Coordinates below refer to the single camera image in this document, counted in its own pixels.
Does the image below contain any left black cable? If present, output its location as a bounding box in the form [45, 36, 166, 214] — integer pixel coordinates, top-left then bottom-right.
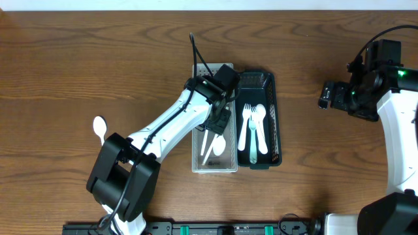
[96, 31, 215, 235]

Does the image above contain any black cable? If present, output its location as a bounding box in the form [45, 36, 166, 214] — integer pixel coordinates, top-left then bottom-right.
[346, 24, 418, 72]
[96, 31, 215, 235]

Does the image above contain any black plastic basket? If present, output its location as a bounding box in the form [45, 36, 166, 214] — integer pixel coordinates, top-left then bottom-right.
[235, 70, 282, 170]

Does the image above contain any white fork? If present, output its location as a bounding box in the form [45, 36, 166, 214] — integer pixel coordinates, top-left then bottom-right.
[238, 103, 251, 151]
[248, 117, 257, 164]
[251, 106, 265, 141]

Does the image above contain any white spoon top horizontal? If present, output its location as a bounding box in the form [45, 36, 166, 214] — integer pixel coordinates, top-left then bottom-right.
[200, 129, 208, 156]

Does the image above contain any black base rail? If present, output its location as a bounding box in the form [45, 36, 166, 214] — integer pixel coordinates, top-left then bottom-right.
[62, 219, 325, 235]

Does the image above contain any right black cable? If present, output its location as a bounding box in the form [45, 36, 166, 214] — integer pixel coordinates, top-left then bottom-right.
[346, 24, 418, 72]

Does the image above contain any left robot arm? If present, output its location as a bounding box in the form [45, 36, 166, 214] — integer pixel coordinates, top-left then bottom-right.
[86, 63, 240, 234]

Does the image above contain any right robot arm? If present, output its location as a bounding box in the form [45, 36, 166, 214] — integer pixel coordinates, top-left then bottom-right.
[318, 39, 417, 234]

